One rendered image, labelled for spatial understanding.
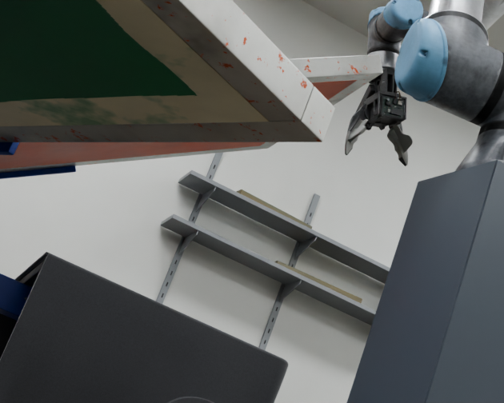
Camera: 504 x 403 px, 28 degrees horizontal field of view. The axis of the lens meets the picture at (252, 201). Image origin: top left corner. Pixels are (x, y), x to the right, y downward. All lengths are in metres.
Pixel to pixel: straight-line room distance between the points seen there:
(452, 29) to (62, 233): 2.71
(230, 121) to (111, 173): 3.20
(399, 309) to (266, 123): 0.57
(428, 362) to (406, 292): 0.15
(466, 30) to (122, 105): 0.69
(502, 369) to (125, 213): 2.89
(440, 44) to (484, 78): 0.08
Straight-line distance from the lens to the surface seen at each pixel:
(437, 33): 1.53
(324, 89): 2.01
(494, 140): 1.51
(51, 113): 1.12
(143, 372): 1.76
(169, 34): 0.85
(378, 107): 2.21
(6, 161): 2.19
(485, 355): 1.37
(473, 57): 1.53
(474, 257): 1.37
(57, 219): 4.05
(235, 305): 4.20
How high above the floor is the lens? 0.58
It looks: 19 degrees up
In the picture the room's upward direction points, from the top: 21 degrees clockwise
